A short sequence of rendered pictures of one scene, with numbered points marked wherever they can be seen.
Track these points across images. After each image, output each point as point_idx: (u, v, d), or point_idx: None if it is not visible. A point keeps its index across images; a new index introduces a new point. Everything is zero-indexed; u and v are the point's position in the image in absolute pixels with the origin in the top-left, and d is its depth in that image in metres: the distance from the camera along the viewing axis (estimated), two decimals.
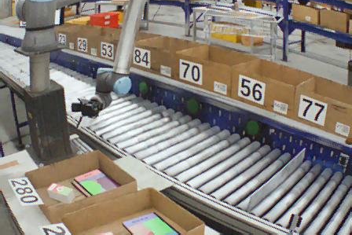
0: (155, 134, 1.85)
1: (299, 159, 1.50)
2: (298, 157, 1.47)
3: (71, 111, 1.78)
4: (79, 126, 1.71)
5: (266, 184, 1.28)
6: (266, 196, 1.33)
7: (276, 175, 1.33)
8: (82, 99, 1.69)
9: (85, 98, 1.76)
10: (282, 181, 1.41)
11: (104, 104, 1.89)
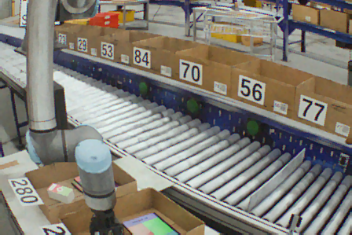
0: (155, 134, 1.85)
1: (299, 159, 1.50)
2: (298, 157, 1.47)
3: None
4: None
5: (266, 184, 1.28)
6: (266, 196, 1.33)
7: (276, 175, 1.33)
8: None
9: (89, 227, 0.93)
10: (282, 181, 1.41)
11: (104, 197, 0.84)
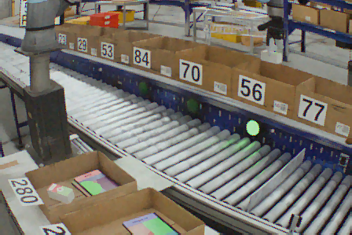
0: (155, 134, 1.85)
1: (299, 159, 1.50)
2: (298, 157, 1.47)
3: None
4: (276, 49, 1.73)
5: (266, 184, 1.28)
6: (266, 196, 1.33)
7: (276, 175, 1.33)
8: (270, 49, 1.67)
9: (267, 34, 1.64)
10: (282, 181, 1.41)
11: (282, 8, 1.58)
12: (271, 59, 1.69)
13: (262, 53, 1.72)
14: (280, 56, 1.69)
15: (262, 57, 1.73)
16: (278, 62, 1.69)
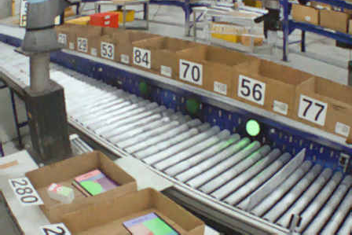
0: (155, 134, 1.85)
1: (299, 159, 1.50)
2: (298, 157, 1.47)
3: (258, 23, 1.76)
4: (271, 42, 1.73)
5: (266, 184, 1.28)
6: (266, 196, 1.33)
7: (276, 175, 1.33)
8: (269, 40, 1.71)
9: (264, 28, 1.67)
10: (282, 181, 1.41)
11: (278, 1, 1.60)
12: None
13: None
14: None
15: None
16: None
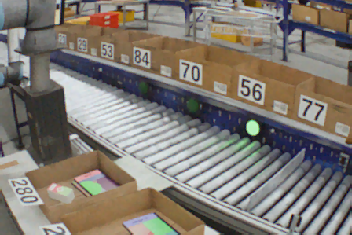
0: (155, 134, 1.85)
1: (299, 159, 1.50)
2: (298, 157, 1.47)
3: (24, 64, 1.93)
4: (30, 80, 2.01)
5: (266, 184, 1.28)
6: (266, 196, 1.33)
7: (276, 175, 1.33)
8: None
9: None
10: (282, 181, 1.41)
11: None
12: None
13: None
14: None
15: None
16: None
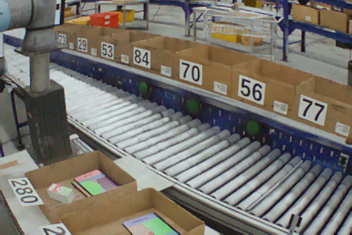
0: (155, 134, 1.85)
1: None
2: (295, 169, 1.49)
3: (7, 69, 1.84)
4: (14, 86, 1.90)
5: (263, 196, 1.30)
6: None
7: (273, 188, 1.36)
8: None
9: (1, 78, 1.89)
10: None
11: None
12: None
13: None
14: None
15: None
16: None
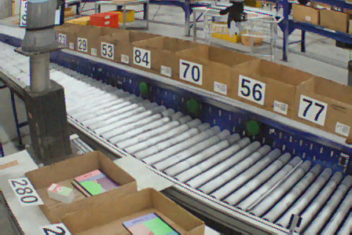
0: (155, 134, 1.85)
1: None
2: (295, 169, 1.49)
3: None
4: (238, 31, 1.94)
5: (263, 196, 1.30)
6: None
7: (273, 188, 1.36)
8: (232, 31, 1.88)
9: (228, 18, 1.85)
10: None
11: None
12: None
13: None
14: None
15: None
16: None
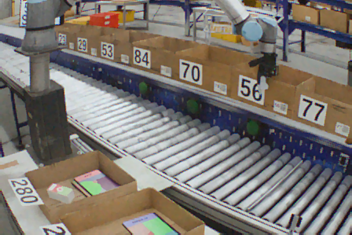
0: (155, 134, 1.85)
1: None
2: (295, 169, 1.49)
3: None
4: None
5: (263, 196, 1.30)
6: None
7: (273, 188, 1.36)
8: (261, 86, 1.69)
9: (258, 73, 1.66)
10: None
11: (275, 43, 1.60)
12: None
13: None
14: None
15: None
16: None
